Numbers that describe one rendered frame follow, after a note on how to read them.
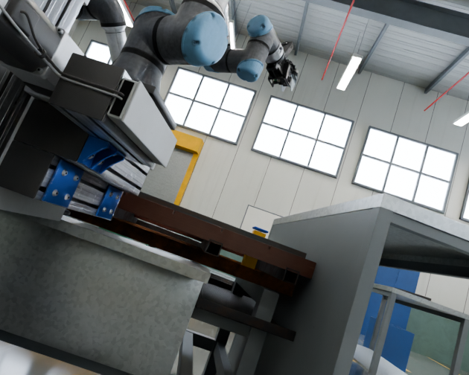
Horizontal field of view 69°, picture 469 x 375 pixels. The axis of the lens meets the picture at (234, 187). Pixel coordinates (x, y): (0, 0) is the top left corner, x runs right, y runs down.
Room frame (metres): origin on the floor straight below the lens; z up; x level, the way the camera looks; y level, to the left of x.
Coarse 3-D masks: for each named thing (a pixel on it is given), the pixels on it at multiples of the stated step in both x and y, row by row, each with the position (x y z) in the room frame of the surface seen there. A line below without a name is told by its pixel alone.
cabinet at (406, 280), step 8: (384, 272) 8.50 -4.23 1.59; (392, 272) 8.48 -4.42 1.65; (400, 272) 8.46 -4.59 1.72; (408, 272) 8.44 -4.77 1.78; (416, 272) 8.42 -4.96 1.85; (376, 280) 8.52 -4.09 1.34; (384, 280) 8.50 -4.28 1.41; (392, 280) 8.47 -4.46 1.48; (400, 280) 8.46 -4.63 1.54; (408, 280) 8.43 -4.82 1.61; (416, 280) 8.41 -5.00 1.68; (400, 288) 8.45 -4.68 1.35; (408, 288) 8.43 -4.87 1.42; (376, 296) 8.50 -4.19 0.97; (368, 304) 8.52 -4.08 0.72; (376, 304) 8.50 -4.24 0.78; (400, 304) 8.44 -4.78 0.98; (368, 312) 8.51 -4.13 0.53; (376, 312) 8.49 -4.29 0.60; (392, 312) 8.45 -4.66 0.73; (400, 312) 8.43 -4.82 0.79; (408, 312) 8.41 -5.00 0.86; (368, 320) 8.51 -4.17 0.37; (392, 320) 8.45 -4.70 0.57; (400, 320) 8.43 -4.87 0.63
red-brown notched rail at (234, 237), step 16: (128, 208) 1.19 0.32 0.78; (144, 208) 1.20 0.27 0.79; (160, 208) 1.20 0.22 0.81; (176, 224) 1.20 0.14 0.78; (192, 224) 1.21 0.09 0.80; (208, 224) 1.21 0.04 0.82; (208, 240) 1.21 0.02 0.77; (224, 240) 1.22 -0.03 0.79; (240, 240) 1.22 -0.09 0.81; (256, 240) 1.22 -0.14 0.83; (256, 256) 1.22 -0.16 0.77; (272, 256) 1.23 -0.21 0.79; (288, 256) 1.23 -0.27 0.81; (304, 272) 1.23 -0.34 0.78
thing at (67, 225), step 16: (48, 224) 0.99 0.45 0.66; (64, 224) 0.99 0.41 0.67; (80, 224) 1.07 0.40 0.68; (96, 240) 0.99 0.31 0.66; (112, 240) 1.00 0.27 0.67; (128, 240) 1.12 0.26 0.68; (144, 256) 1.00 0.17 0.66; (160, 256) 1.01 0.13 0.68; (176, 272) 1.01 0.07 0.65; (192, 272) 1.01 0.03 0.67; (208, 272) 1.02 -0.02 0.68
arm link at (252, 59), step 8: (256, 40) 0.96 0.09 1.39; (248, 48) 0.97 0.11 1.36; (256, 48) 0.96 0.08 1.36; (264, 48) 0.96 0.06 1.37; (232, 56) 0.99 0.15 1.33; (240, 56) 0.97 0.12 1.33; (248, 56) 0.96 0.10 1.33; (256, 56) 0.96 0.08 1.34; (264, 56) 0.97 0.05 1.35; (232, 64) 1.00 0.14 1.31; (240, 64) 0.97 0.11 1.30; (248, 64) 0.96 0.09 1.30; (256, 64) 0.96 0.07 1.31; (232, 72) 1.04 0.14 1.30; (240, 72) 0.98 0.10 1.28; (248, 72) 0.97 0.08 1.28; (256, 72) 0.97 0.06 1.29; (248, 80) 1.01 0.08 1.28
